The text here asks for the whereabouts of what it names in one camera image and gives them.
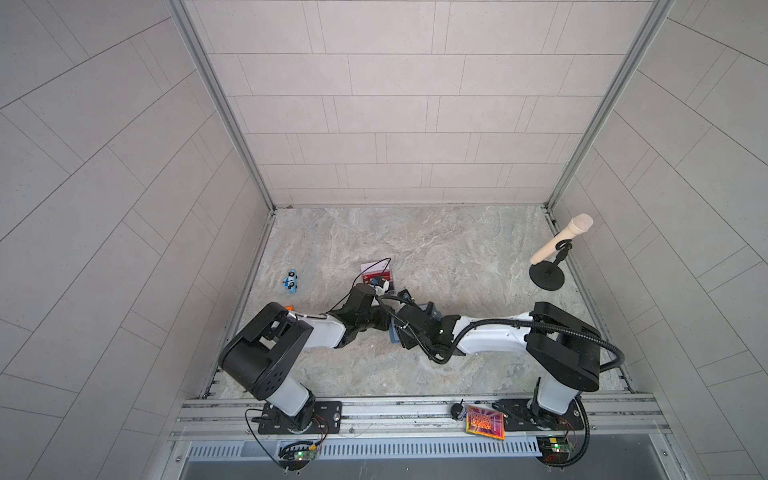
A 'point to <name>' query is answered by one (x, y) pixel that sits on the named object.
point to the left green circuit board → (300, 455)
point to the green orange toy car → (289, 308)
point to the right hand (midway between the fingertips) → (402, 330)
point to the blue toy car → (290, 282)
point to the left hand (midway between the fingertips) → (402, 311)
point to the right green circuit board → (555, 449)
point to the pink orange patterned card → (485, 422)
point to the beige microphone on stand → (545, 273)
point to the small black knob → (456, 409)
